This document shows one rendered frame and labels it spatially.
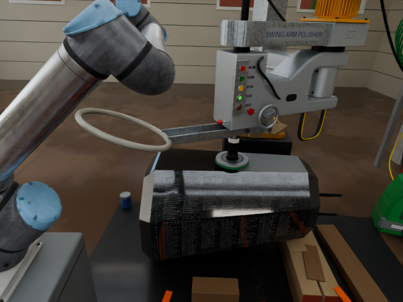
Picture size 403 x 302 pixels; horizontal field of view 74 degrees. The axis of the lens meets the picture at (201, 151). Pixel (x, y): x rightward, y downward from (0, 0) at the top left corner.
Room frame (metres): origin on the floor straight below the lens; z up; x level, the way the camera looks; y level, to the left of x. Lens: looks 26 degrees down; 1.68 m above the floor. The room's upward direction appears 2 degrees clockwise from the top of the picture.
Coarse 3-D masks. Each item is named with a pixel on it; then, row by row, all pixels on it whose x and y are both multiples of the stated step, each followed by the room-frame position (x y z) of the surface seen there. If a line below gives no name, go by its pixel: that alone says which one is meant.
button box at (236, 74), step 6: (234, 60) 1.42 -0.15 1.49; (240, 60) 1.42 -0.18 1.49; (246, 60) 1.43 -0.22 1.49; (234, 66) 1.42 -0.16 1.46; (246, 66) 1.43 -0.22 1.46; (234, 72) 1.41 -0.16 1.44; (240, 72) 1.42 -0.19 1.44; (246, 72) 1.44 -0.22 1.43; (234, 78) 1.41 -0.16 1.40; (246, 78) 1.44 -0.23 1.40; (234, 84) 1.41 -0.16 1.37; (240, 84) 1.42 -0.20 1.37; (246, 84) 1.44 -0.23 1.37; (234, 90) 1.41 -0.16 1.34; (234, 96) 1.41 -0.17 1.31; (234, 102) 1.41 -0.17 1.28; (240, 102) 1.43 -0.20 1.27; (234, 108) 1.41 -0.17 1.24
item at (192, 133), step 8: (176, 128) 1.45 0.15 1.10; (184, 128) 1.47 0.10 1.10; (192, 128) 1.49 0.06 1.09; (200, 128) 1.52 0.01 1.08; (208, 128) 1.54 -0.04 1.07; (216, 128) 1.57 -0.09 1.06; (224, 128) 1.59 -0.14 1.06; (248, 128) 1.54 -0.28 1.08; (256, 128) 1.57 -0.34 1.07; (176, 136) 1.33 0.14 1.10; (184, 136) 1.35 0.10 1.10; (192, 136) 1.37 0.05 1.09; (200, 136) 1.39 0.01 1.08; (208, 136) 1.42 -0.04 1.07; (216, 136) 1.44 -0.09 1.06; (224, 136) 1.46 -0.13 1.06; (232, 136) 1.49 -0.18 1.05
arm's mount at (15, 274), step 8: (32, 248) 0.73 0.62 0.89; (40, 248) 0.77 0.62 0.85; (32, 256) 0.72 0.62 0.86; (24, 264) 0.67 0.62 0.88; (8, 272) 0.61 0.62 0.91; (16, 272) 0.62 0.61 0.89; (24, 272) 0.65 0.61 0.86; (0, 280) 0.57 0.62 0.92; (8, 280) 0.58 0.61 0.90; (16, 280) 0.61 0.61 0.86; (0, 288) 0.55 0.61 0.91; (8, 288) 0.58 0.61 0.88; (0, 296) 0.54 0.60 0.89; (8, 296) 0.56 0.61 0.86
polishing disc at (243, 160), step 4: (220, 152) 1.64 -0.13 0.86; (224, 152) 1.64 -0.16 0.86; (216, 156) 1.58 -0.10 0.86; (220, 156) 1.58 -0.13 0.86; (224, 156) 1.58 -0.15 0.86; (240, 156) 1.59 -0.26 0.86; (244, 156) 1.59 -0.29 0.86; (216, 160) 1.54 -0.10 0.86; (220, 160) 1.53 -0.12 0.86; (224, 160) 1.53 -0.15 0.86; (228, 160) 1.53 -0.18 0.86; (240, 160) 1.54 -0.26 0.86; (244, 160) 1.54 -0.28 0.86; (224, 164) 1.48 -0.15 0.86; (228, 164) 1.48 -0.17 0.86; (232, 164) 1.48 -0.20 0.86; (236, 164) 1.48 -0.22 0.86; (240, 164) 1.48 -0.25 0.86; (244, 164) 1.49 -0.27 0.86
